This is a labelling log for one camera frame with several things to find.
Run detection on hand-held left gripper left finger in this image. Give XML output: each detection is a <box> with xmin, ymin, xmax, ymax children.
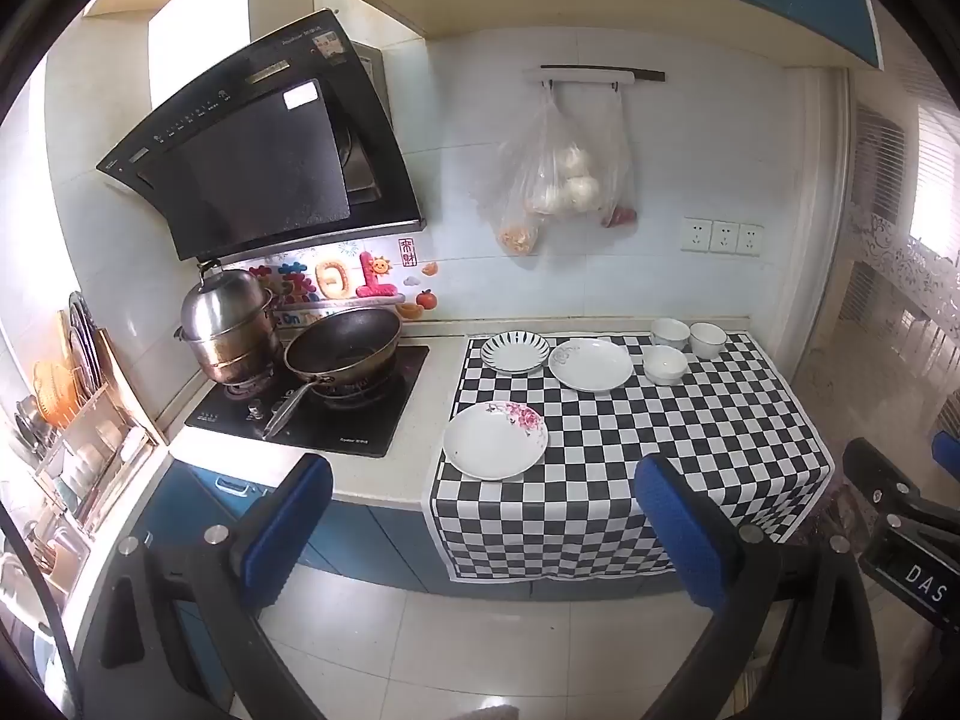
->
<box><xmin>75</xmin><ymin>452</ymin><xmax>335</xmax><ymax>720</ymax></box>

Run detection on dark wok with steel handle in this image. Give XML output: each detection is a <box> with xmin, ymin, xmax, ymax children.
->
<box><xmin>261</xmin><ymin>306</ymin><xmax>404</xmax><ymax>442</ymax></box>

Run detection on steel steamer pot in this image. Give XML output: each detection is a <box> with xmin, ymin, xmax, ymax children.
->
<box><xmin>175</xmin><ymin>259</ymin><xmax>284</xmax><ymax>387</ymax></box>

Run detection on frosted glass sliding door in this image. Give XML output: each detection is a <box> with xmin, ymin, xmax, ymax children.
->
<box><xmin>806</xmin><ymin>67</ymin><xmax>960</xmax><ymax>421</ymax></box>

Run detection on small clear plastic bag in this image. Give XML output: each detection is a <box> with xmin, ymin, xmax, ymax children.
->
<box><xmin>596</xmin><ymin>90</ymin><xmax>638</xmax><ymax>230</ymax></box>

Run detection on white wall hook rail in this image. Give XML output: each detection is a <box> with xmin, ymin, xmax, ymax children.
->
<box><xmin>523</xmin><ymin>65</ymin><xmax>666</xmax><ymax>87</ymax></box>

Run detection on black and white checkered cloth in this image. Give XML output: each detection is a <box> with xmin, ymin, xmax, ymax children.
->
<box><xmin>424</xmin><ymin>330</ymin><xmax>837</xmax><ymax>582</ymax></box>

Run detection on black striped white plate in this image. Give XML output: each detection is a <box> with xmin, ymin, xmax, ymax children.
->
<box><xmin>481</xmin><ymin>331</ymin><xmax>546</xmax><ymax>374</ymax></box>

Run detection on black range hood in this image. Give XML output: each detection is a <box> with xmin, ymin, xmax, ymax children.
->
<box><xmin>96</xmin><ymin>9</ymin><xmax>427</xmax><ymax>262</ymax></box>

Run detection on black glass gas stove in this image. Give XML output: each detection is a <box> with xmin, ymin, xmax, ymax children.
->
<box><xmin>184</xmin><ymin>345</ymin><xmax>431</xmax><ymax>458</ymax></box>

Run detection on dish rack with dishes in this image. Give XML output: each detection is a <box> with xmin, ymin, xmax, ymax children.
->
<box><xmin>0</xmin><ymin>292</ymin><xmax>162</xmax><ymax>593</ymax></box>

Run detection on white plate with pink flowers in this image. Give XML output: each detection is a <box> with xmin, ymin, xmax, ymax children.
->
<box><xmin>442</xmin><ymin>401</ymin><xmax>548</xmax><ymax>481</ymax></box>

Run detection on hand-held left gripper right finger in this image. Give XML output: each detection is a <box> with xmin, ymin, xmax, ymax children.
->
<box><xmin>634</xmin><ymin>454</ymin><xmax>882</xmax><ymax>720</ymax></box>

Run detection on clear plastic bag with buns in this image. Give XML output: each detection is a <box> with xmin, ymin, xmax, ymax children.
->
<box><xmin>472</xmin><ymin>82</ymin><xmax>605</xmax><ymax>260</ymax></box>

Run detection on colourful wall stickers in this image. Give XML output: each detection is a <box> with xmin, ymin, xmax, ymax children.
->
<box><xmin>247</xmin><ymin>236</ymin><xmax>440</xmax><ymax>323</ymax></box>

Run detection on white plate with grey pattern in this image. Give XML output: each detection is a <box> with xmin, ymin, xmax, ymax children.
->
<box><xmin>548</xmin><ymin>337</ymin><xmax>635</xmax><ymax>393</ymax></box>

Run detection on orange plastic basket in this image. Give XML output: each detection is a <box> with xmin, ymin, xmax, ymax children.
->
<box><xmin>34</xmin><ymin>360</ymin><xmax>87</xmax><ymax>425</ymax></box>

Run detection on blue lower kitchen cabinet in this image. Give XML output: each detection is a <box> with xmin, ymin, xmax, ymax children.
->
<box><xmin>75</xmin><ymin>457</ymin><xmax>541</xmax><ymax>691</ymax></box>

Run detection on cream hood duct cover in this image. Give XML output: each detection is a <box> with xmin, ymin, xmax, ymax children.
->
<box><xmin>82</xmin><ymin>0</ymin><xmax>316</xmax><ymax>110</ymax></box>

